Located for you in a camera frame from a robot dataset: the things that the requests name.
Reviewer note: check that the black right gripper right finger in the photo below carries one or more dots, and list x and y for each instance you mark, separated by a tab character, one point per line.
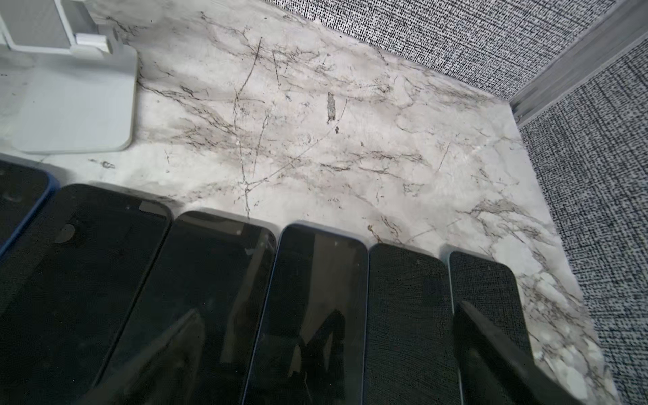
493	369

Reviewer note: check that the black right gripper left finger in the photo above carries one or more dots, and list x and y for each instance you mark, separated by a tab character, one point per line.
163	373

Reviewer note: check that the black phone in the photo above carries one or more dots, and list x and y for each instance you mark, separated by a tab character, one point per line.
67	288
409	354
492	289
220	268
311	342
24	190

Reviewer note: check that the black phone back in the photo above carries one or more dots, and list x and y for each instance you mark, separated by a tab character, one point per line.
492	289

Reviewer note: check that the white stand back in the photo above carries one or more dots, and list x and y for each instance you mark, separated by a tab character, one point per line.
81	97

